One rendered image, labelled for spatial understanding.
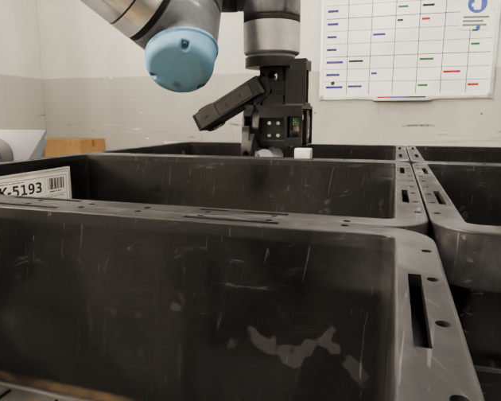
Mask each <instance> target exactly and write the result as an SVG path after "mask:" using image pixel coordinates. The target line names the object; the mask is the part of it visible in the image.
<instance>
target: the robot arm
mask: <svg viewBox="0 0 501 401"><path fill-rule="evenodd" d="M80 1H81V2H82V3H84V4H85V5H86V6H88V7H89V8H90V9H92V10H93V11H94V12H96V13H97V14H98V15H99V16H100V17H101V18H103V19H104V20H106V21H107V22H108V23H110V24H111V25H112V26H114V27H115V28H116V29H117V30H118V31H120V32H121V33H122V34H124V35H125V36H126V37H129V38H130V39H131V40H132V41H133V42H134V43H135V44H137V45H138V46H139V47H141V48H142V49H144V50H145V59H146V69H147V71H148V73H149V74H150V76H151V78H152V80H153V81H154V82H155V83H157V84H158V85H159V86H161V87H162V88H164V89H167V90H169V91H174V92H180V93H186V92H191V91H196V90H198V89H200V88H202V87H203V86H205V84H206V83H207V82H208V81H209V80H210V78H211V77H212V73H213V70H214V65H215V61H216V58H217V56H218V52H219V46H218V38H219V24H220V18H221V13H237V12H243V54H244V55H245V56H248V57H246V58H245V69H249V70H255V71H260V75H259V76H254V77H252V78H251V79H249V80H248V81H246V82H245V83H243V84H241V85H239V86H238V87H237V88H235V89H234V90H232V91H230V92H228V93H227V94H226V95H224V96H222V97H221V98H219V99H218V100H216V101H215V102H213V103H210V104H207V105H206V106H204V107H202V108H201V109H199V110H198V112H197V113H195V114H194V115H193V116H192V117H193V119H194V121H195V123H196V125H197V127H198V129H199V131H202V130H207V131H213V130H217V129H219V128H220V127H221V126H223V125H224V124H225V122H226V121H227V120H229V119H231V118H233V117H235V116H236V115H238V114H239V113H241V112H243V124H242V141H241V156H248V157H279V158H283V153H282V151H281V150H280V149H279V148H291V146H307V145H308V144H309V143H312V130H313V107H311V105H310V103H308V101H309V72H311V71H312V61H310V60H308V59H307V58H295V57H296V56H298V55H299V54H300V41H301V0H80ZM275 74H277V75H278V77H277V79H276V76H275ZM272 146H273V147H272ZM0 162H2V160H1V156H0Z"/></svg>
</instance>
